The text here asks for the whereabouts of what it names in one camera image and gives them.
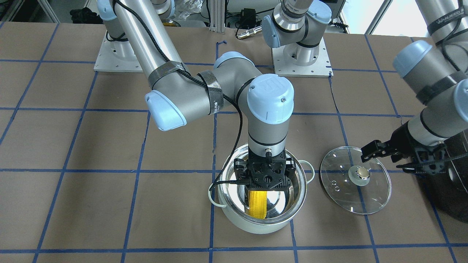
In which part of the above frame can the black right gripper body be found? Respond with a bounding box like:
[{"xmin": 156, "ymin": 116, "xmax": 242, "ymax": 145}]
[{"xmin": 247, "ymin": 148, "xmax": 289, "ymax": 191}]

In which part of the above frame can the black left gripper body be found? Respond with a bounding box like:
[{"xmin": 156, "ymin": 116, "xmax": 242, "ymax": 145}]
[{"xmin": 389, "ymin": 122, "xmax": 445, "ymax": 163}]

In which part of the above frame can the yellow corn cob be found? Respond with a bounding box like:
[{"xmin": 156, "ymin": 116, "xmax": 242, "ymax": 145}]
[{"xmin": 249, "ymin": 190, "xmax": 268, "ymax": 219}]

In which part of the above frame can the clear glass pot lid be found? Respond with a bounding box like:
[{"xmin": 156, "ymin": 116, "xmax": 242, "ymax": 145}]
[{"xmin": 320, "ymin": 146, "xmax": 392, "ymax": 215}]

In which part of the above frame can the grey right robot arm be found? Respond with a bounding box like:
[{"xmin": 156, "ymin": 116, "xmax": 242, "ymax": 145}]
[{"xmin": 97, "ymin": 0, "xmax": 296, "ymax": 191}]

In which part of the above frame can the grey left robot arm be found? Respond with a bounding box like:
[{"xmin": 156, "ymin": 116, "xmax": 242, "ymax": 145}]
[{"xmin": 361, "ymin": 0, "xmax": 467, "ymax": 174}]

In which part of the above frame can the pale green electric pot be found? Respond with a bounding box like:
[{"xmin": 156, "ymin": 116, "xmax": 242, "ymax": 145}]
[{"xmin": 208, "ymin": 145, "xmax": 311, "ymax": 234}]

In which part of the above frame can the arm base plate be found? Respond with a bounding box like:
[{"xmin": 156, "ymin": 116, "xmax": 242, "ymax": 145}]
[
  {"xmin": 271, "ymin": 38, "xmax": 334, "ymax": 78},
  {"xmin": 94, "ymin": 34, "xmax": 143, "ymax": 73}
]

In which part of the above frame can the aluminium frame post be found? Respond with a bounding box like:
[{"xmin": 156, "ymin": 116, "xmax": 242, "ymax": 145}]
[{"xmin": 207, "ymin": 0, "xmax": 226, "ymax": 34}]

